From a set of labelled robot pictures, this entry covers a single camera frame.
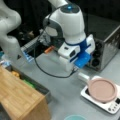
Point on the silver toaster oven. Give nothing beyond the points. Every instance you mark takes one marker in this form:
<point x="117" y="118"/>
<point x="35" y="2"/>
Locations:
<point x="107" y="39"/>

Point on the orange small object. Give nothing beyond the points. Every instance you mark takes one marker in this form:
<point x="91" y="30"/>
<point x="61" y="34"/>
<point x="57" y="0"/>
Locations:
<point x="48" y="50"/>

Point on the pink pan with white handle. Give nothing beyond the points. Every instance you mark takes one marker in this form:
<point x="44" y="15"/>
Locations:
<point x="100" y="89"/>

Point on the teal bowl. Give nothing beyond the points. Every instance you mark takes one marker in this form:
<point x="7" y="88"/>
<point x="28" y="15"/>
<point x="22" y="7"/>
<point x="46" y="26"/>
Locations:
<point x="75" y="117"/>

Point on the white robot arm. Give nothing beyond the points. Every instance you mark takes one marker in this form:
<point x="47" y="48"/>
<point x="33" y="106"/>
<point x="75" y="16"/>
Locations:
<point x="65" y="22"/>

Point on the wooden shelf cabinet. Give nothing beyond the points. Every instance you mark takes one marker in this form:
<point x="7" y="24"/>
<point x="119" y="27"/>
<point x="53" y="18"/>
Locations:
<point x="21" y="101"/>

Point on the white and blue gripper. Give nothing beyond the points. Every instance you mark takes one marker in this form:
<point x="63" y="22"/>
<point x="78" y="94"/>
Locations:
<point x="72" y="47"/>

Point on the grey storage bin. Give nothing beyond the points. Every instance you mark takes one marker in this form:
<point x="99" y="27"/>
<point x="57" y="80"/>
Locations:
<point x="34" y="84"/>

